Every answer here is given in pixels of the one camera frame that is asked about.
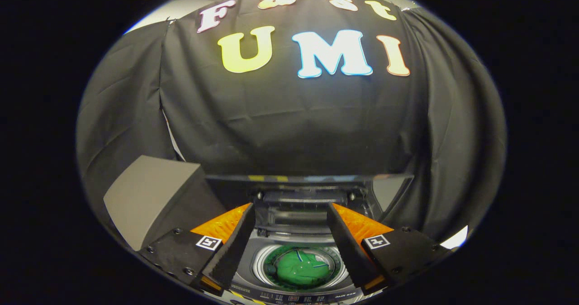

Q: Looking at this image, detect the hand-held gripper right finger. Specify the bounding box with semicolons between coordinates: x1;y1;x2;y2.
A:
327;202;453;295

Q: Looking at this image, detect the grey washing machine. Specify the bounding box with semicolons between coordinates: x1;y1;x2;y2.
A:
226;187;385;305

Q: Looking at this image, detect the white flat board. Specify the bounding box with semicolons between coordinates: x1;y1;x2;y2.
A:
440;225;469;250

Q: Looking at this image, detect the black backdrop cloth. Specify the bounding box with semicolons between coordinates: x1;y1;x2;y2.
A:
76;0;507;242

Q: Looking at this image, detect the green polo shirt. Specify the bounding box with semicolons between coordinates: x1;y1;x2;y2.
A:
265;246;342;290

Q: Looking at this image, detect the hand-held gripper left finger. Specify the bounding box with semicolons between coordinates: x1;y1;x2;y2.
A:
138;202;256;295

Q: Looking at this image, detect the grey cabinet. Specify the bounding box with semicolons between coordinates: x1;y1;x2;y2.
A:
103;155;227;251

